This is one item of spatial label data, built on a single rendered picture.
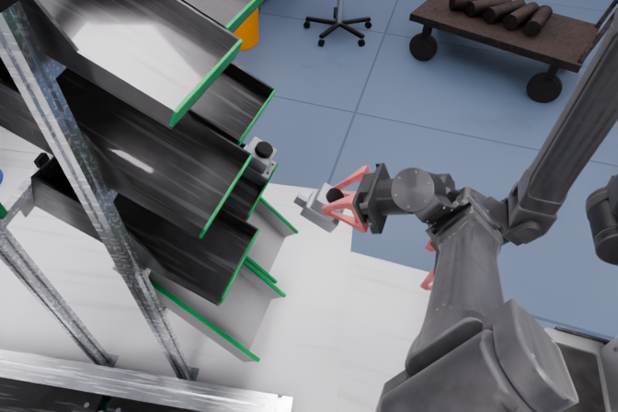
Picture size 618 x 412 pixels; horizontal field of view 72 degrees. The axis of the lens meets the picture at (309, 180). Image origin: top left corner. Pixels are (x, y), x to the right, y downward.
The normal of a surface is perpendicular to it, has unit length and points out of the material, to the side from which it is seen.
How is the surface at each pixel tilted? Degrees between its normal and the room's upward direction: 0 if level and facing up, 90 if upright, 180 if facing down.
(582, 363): 0
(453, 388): 49
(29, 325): 0
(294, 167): 0
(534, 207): 90
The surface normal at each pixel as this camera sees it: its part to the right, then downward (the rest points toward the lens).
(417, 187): -0.54, -0.09
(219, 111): 0.43, -0.52
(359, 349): 0.03, -0.69
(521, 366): -0.68, -0.34
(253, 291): 0.69, -0.32
